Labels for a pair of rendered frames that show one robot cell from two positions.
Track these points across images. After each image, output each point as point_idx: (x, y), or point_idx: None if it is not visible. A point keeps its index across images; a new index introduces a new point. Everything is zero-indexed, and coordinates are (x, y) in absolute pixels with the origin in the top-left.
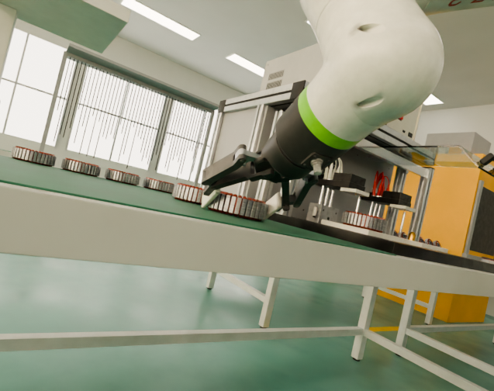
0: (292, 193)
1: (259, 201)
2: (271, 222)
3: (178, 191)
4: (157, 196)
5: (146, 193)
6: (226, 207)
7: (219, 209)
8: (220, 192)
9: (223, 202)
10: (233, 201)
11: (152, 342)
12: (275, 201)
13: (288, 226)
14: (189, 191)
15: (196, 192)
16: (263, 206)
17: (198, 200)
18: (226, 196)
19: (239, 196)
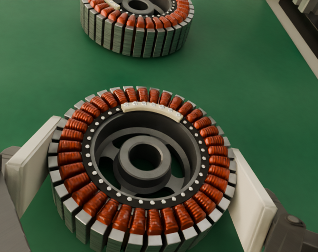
0: None
1: (180, 225)
2: (272, 143)
3: (81, 13)
4: None
5: None
6: (70, 226)
7: (59, 213)
8: (59, 171)
9: (62, 209)
10: (80, 227)
11: None
12: (248, 222)
13: (317, 159)
14: (96, 23)
15: (109, 31)
16: (191, 240)
17: (115, 48)
18: (63, 206)
19: (100, 219)
